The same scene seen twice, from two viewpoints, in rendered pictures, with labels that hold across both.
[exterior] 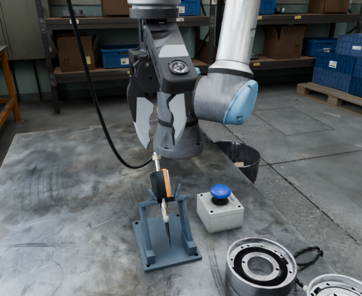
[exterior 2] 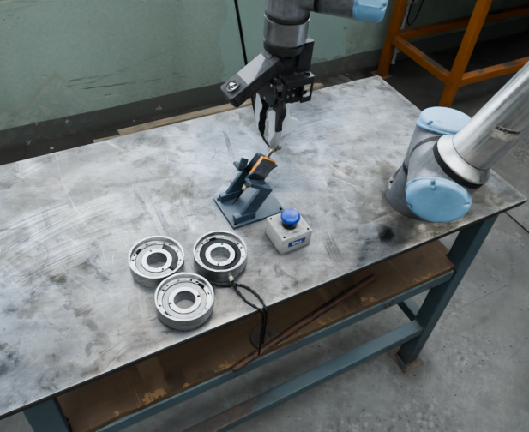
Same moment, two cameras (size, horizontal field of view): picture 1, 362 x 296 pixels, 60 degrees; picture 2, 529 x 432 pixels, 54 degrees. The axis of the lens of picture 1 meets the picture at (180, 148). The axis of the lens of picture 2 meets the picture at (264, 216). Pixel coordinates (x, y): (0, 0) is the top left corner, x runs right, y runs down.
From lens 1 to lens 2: 0.91 m
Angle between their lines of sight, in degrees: 61
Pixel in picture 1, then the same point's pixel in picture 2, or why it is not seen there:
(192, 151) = (399, 206)
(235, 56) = (458, 142)
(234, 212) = (278, 236)
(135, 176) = (335, 173)
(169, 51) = (246, 74)
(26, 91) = not seen: outside the picture
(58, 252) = (223, 154)
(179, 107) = (272, 120)
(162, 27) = (267, 57)
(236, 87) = (426, 173)
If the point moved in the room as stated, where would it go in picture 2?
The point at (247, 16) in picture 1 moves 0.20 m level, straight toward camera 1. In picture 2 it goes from (501, 109) to (380, 101)
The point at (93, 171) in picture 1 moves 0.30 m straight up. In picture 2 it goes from (331, 144) to (355, 34)
